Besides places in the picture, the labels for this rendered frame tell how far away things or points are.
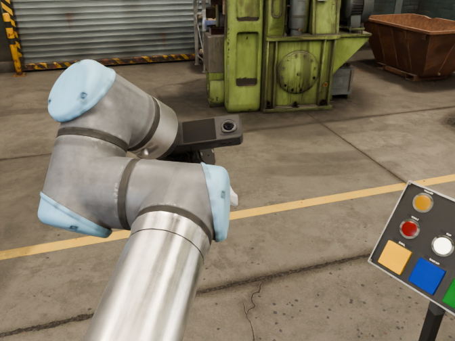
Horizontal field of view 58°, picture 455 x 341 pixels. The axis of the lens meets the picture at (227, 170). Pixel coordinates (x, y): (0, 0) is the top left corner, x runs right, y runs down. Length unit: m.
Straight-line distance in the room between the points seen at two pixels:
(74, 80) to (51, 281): 2.39
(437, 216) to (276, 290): 1.49
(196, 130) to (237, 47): 4.59
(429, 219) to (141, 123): 0.95
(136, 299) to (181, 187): 0.14
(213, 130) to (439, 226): 0.82
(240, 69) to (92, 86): 4.81
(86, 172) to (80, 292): 2.25
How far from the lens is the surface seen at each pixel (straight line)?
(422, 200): 1.32
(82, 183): 0.51
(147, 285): 0.39
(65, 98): 0.55
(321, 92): 5.60
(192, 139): 0.65
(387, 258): 1.34
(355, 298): 2.67
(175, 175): 0.47
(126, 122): 0.55
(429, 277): 1.30
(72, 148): 0.53
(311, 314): 2.51
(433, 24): 8.46
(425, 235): 1.31
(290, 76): 5.34
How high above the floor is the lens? 1.80
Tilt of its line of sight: 27 degrees down
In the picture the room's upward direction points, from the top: straight up
